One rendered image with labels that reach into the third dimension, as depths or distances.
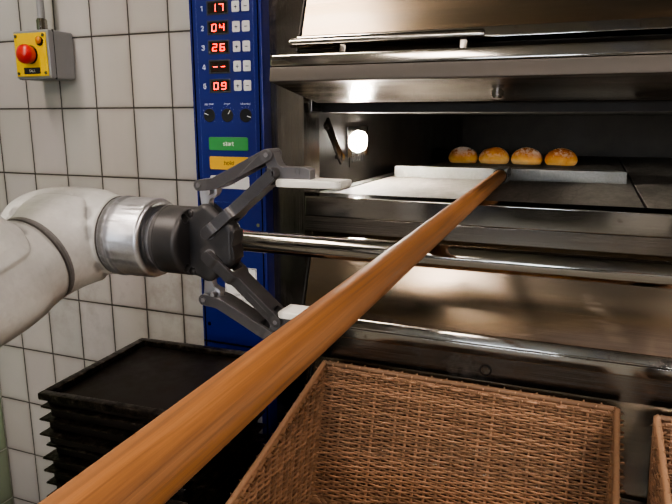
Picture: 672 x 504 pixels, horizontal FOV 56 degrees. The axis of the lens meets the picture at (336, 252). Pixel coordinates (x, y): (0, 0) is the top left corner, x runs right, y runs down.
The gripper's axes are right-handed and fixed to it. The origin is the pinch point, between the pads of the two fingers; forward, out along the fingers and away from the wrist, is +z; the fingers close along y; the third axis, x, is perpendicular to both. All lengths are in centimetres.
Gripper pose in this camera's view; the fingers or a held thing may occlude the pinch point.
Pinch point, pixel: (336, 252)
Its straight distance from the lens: 63.1
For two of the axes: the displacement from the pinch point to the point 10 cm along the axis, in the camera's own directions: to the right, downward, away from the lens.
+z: 9.3, 0.7, -3.5
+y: 0.0, 9.8, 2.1
